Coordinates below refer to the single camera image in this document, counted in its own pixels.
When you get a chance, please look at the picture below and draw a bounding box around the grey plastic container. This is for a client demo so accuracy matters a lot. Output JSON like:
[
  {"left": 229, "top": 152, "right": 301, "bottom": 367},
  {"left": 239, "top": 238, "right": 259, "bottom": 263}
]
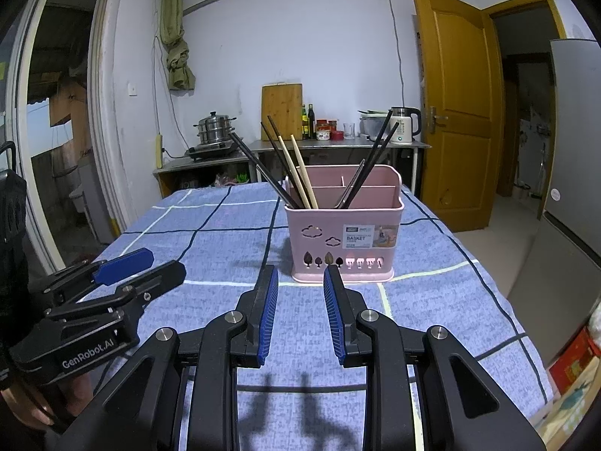
[{"left": 359, "top": 110, "right": 390, "bottom": 141}]

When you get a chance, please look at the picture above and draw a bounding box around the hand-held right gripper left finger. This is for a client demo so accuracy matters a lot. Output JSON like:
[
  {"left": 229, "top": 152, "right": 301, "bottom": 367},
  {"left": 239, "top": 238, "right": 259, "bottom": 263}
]
[{"left": 63, "top": 264, "right": 281, "bottom": 451}]

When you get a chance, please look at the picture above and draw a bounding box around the black chopstick silver end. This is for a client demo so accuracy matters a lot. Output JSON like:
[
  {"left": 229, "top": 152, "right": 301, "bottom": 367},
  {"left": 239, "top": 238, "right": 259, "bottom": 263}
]
[{"left": 255, "top": 163, "right": 296, "bottom": 208}]

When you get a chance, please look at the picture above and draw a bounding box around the red cardboard box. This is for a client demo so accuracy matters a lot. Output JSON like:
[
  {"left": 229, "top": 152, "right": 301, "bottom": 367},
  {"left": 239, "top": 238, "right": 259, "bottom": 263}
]
[{"left": 547, "top": 326, "right": 601, "bottom": 395}]

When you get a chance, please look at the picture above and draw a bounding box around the air conditioner cable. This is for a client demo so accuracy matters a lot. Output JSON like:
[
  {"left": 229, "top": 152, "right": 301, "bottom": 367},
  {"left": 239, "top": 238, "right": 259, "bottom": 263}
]
[{"left": 385, "top": 0, "right": 405, "bottom": 109}]

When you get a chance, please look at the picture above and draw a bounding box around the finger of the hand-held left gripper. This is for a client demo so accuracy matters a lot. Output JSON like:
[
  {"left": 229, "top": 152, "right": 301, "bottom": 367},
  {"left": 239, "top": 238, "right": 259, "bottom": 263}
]
[
  {"left": 47, "top": 260, "right": 187, "bottom": 321},
  {"left": 30, "top": 248, "right": 155, "bottom": 306}
]

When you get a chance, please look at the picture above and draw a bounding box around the white sliding door frame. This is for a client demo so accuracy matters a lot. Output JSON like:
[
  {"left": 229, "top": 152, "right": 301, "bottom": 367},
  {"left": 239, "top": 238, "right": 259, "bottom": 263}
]
[{"left": 91, "top": 0, "right": 156, "bottom": 245}]

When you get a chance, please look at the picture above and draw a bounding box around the white electric kettle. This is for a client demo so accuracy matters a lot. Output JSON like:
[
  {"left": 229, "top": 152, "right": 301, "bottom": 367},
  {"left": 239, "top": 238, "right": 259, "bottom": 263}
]
[{"left": 391, "top": 106, "right": 422, "bottom": 145}]

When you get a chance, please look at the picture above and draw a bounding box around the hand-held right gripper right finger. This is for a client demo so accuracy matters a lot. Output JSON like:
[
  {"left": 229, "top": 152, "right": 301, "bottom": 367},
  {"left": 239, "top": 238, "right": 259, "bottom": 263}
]
[{"left": 323, "top": 264, "right": 548, "bottom": 451}]

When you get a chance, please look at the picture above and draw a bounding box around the low steel shelf cabinet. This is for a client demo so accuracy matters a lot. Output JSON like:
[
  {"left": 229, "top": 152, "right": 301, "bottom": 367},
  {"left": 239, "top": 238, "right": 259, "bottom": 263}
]
[{"left": 153, "top": 155, "right": 252, "bottom": 198}]

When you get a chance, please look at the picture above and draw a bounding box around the person's left hand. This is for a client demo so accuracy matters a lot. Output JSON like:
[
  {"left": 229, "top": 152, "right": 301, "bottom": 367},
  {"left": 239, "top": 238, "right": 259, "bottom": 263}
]
[{"left": 0, "top": 371, "right": 95, "bottom": 428}]

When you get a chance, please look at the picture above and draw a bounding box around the pink utensil basket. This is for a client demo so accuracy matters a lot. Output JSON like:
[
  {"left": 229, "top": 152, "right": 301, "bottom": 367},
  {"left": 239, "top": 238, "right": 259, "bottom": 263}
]
[{"left": 284, "top": 164, "right": 405, "bottom": 285}]

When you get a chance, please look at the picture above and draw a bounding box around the grey refrigerator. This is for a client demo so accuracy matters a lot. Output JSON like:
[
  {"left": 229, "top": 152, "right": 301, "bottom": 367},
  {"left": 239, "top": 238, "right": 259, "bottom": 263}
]
[{"left": 507, "top": 38, "right": 601, "bottom": 367}]

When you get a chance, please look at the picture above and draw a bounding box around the grey metal chopstick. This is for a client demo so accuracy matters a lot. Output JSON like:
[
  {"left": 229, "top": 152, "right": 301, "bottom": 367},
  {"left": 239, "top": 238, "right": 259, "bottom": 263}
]
[{"left": 339, "top": 159, "right": 366, "bottom": 208}]

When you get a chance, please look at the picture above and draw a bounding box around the yellow wooden door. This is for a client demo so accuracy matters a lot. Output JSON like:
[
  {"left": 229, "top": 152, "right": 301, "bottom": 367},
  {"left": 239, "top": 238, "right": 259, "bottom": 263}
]
[{"left": 411, "top": 0, "right": 503, "bottom": 233}]

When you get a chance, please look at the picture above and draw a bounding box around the wooden chopstick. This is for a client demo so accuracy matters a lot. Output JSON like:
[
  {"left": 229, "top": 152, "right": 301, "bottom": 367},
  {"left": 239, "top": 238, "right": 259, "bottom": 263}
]
[
  {"left": 289, "top": 134, "right": 320, "bottom": 209},
  {"left": 275, "top": 134, "right": 315, "bottom": 209}
]

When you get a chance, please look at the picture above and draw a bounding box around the wooden cutting board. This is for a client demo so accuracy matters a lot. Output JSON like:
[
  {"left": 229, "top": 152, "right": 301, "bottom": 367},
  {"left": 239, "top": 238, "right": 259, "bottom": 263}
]
[{"left": 260, "top": 82, "right": 304, "bottom": 141}]

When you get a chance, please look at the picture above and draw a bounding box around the steel steamer pot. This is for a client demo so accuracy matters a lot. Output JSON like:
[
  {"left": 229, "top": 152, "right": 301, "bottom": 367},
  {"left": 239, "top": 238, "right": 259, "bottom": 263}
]
[{"left": 193, "top": 111, "right": 236, "bottom": 144}]

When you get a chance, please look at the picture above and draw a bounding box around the yellow door frame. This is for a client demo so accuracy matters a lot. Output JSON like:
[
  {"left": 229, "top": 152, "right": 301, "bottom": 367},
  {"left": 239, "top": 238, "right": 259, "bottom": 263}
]
[{"left": 483, "top": 0, "right": 569, "bottom": 198}]

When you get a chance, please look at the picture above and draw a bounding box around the blue checked tablecloth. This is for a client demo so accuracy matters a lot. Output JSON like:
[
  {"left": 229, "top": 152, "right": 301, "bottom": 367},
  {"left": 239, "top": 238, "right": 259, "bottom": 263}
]
[{"left": 61, "top": 181, "right": 555, "bottom": 451}]

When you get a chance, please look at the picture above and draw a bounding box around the black induction stove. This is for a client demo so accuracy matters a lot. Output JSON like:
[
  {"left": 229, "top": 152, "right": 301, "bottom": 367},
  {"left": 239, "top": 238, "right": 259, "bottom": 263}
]
[{"left": 184, "top": 141, "right": 240, "bottom": 160}]

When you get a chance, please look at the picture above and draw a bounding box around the green hanging cloth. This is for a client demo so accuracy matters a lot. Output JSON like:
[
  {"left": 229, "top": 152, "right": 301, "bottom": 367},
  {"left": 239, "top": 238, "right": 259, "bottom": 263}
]
[{"left": 160, "top": 0, "right": 197, "bottom": 91}]

